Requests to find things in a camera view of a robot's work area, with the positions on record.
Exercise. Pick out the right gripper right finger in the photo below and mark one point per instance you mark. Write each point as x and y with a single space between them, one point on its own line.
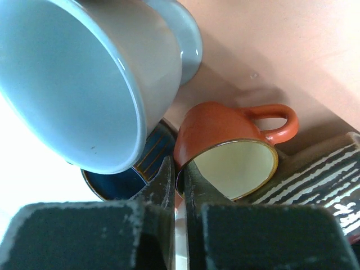
224 235

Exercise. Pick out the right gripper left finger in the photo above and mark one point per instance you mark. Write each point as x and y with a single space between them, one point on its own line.
137 233

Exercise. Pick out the blue striped ceramic mug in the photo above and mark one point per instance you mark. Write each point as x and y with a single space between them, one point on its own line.
121 186

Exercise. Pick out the small red-orange mug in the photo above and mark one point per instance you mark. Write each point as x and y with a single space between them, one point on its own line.
233 148

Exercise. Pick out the brown striped mug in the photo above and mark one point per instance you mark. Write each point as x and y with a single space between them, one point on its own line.
326 174

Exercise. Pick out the grey footed cup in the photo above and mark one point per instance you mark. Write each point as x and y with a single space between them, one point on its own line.
92 79

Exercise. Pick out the orange plastic tray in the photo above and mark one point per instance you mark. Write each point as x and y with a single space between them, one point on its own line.
304 54

